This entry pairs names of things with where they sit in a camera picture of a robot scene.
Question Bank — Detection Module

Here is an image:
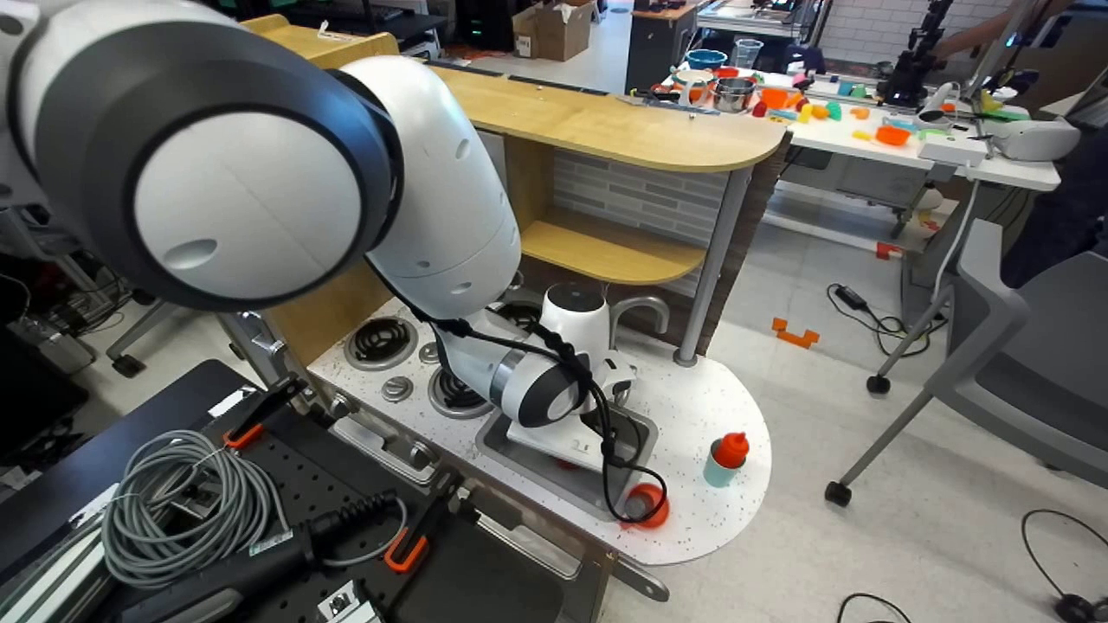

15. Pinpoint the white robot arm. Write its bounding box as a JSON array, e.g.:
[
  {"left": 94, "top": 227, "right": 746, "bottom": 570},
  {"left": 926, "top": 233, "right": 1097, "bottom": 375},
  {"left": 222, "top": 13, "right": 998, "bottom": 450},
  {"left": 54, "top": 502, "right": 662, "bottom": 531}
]
[{"left": 0, "top": 0, "right": 602, "bottom": 431}]

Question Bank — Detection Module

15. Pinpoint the white speckled toy kitchen counter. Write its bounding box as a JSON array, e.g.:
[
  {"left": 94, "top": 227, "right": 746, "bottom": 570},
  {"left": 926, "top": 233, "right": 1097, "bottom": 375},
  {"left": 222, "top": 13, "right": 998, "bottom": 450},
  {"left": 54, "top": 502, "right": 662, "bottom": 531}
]
[{"left": 311, "top": 334, "right": 772, "bottom": 563}]

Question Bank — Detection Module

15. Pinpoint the black coil burner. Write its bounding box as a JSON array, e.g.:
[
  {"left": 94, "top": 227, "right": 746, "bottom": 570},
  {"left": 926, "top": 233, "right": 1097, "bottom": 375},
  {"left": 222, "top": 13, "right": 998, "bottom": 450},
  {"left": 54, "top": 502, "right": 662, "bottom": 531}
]
[
  {"left": 430, "top": 368, "right": 487, "bottom": 420},
  {"left": 341, "top": 316, "right": 414, "bottom": 371}
]

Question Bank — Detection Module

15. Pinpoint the grey stove knob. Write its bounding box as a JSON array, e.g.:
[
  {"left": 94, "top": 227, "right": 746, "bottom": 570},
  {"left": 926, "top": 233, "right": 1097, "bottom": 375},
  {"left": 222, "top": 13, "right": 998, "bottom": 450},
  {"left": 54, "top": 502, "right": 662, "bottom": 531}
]
[
  {"left": 417, "top": 342, "right": 441, "bottom": 364},
  {"left": 379, "top": 379, "right": 414, "bottom": 402}
]

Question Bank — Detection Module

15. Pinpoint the wooden toy kitchen shelf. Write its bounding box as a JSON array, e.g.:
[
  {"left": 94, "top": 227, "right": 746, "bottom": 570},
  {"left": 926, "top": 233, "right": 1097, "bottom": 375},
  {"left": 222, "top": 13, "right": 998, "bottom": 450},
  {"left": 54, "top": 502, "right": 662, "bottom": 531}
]
[{"left": 235, "top": 9, "right": 791, "bottom": 375}]

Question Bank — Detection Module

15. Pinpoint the teal bottle with red cap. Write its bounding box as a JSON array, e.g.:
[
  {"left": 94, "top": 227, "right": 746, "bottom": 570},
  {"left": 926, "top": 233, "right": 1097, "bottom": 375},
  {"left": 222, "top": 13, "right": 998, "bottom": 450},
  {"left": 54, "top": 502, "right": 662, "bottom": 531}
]
[{"left": 701, "top": 433, "right": 746, "bottom": 487}]

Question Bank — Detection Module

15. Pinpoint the orange black bar clamp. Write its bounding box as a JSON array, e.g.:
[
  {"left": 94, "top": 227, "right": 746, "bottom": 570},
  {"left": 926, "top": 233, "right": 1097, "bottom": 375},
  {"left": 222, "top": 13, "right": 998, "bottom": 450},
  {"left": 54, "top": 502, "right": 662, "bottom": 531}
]
[
  {"left": 222, "top": 379, "right": 308, "bottom": 450},
  {"left": 379, "top": 465, "right": 466, "bottom": 579}
]

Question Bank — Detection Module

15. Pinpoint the cardboard box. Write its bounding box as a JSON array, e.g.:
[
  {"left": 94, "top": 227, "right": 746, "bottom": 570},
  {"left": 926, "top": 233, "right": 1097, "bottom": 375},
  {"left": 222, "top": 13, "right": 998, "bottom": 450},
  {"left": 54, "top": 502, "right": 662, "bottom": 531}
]
[{"left": 512, "top": 0, "right": 591, "bottom": 64}]

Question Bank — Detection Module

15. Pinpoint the black perforated breadboard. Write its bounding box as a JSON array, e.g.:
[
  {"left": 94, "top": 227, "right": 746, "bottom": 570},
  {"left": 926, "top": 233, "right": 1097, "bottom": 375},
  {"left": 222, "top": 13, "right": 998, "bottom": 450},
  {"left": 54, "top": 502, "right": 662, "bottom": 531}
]
[{"left": 67, "top": 409, "right": 487, "bottom": 623}]

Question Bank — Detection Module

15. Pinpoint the white table with toys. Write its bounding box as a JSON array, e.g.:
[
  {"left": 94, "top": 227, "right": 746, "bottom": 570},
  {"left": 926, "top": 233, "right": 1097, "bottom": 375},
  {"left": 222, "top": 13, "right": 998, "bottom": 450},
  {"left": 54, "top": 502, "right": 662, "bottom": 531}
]
[{"left": 646, "top": 64, "right": 1078, "bottom": 214}]

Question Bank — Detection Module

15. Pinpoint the grey office chair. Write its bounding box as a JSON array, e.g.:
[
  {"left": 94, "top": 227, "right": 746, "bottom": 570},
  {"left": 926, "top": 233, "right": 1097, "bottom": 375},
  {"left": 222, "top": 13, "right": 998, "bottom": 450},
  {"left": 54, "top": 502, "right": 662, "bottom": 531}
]
[{"left": 824, "top": 249, "right": 1108, "bottom": 507}]

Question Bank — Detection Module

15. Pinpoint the black cable on robot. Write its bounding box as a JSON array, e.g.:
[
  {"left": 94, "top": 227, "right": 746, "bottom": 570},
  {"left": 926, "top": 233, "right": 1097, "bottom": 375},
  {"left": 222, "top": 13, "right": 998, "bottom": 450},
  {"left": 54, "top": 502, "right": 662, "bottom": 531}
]
[{"left": 407, "top": 301, "right": 670, "bottom": 531}]

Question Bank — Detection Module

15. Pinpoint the orange bracket on floor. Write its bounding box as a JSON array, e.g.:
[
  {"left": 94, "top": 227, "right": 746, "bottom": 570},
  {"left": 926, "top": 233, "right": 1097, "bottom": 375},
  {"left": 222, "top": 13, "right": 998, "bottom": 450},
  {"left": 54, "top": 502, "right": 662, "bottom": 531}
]
[{"left": 772, "top": 319, "right": 819, "bottom": 349}]

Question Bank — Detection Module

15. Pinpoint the coiled grey cable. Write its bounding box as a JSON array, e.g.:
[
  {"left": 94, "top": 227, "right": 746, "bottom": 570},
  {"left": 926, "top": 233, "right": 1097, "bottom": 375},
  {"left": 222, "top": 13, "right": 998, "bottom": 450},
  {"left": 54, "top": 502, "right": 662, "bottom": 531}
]
[{"left": 100, "top": 426, "right": 297, "bottom": 594}]

